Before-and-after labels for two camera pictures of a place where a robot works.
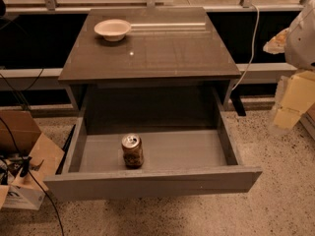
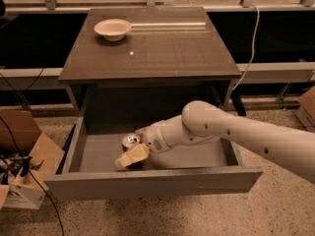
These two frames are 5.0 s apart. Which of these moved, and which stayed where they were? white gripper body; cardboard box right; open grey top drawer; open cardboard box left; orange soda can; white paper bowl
Moved: white gripper body
Stayed: open grey top drawer; orange soda can; white paper bowl; cardboard box right; open cardboard box left
